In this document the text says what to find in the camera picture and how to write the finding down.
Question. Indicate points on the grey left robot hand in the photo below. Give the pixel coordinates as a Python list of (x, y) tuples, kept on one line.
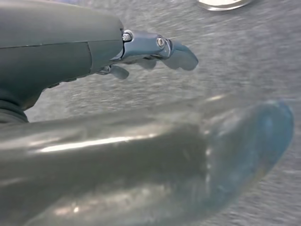
[(59, 46)]

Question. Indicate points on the silver round floor disc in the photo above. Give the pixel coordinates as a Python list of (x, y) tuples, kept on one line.
[(223, 3)]

